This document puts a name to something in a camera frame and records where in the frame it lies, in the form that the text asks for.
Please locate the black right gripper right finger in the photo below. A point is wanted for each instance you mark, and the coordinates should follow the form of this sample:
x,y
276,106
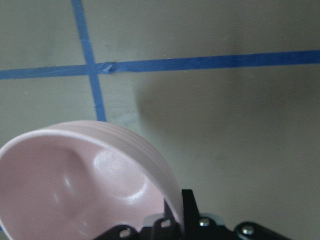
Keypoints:
x,y
190,209

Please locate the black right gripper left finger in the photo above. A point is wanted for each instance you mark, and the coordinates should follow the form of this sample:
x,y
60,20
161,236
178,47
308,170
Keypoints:
x,y
168,216

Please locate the small pink bowl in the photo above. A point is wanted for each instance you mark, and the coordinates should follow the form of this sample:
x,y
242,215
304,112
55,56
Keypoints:
x,y
76,180

